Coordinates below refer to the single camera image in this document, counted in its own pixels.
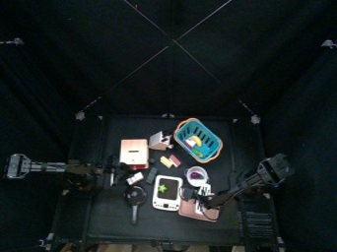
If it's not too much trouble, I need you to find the wooden toy knife block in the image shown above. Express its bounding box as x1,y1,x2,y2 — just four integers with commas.
147,130,174,152

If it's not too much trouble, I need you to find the dark rectangular toy block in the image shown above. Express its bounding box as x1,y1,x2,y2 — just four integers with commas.
144,166,159,185

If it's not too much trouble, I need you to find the teal basket with orange rim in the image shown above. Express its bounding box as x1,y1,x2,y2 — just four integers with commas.
172,117,223,164

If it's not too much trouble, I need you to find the pink toy block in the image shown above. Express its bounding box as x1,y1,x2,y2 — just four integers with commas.
168,154,183,168

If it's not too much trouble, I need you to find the black toy frying pan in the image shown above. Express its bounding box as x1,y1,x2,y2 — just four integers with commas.
123,185,148,225

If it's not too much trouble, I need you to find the yellow toy banana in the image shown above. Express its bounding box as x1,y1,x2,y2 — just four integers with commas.
191,135,204,148

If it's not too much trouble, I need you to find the yellow toy block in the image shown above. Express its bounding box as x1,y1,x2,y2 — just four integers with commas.
159,156,174,169

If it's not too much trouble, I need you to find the white card with black print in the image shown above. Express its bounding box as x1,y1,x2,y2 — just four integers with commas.
196,183,212,198

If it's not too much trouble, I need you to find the white toy package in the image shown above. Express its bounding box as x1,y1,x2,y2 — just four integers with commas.
126,171,144,186

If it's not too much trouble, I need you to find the pink cutting board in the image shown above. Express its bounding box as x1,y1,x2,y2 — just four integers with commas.
178,192,220,223

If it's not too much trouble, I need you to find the white bowl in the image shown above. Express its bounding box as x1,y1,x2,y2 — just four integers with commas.
184,165,211,188

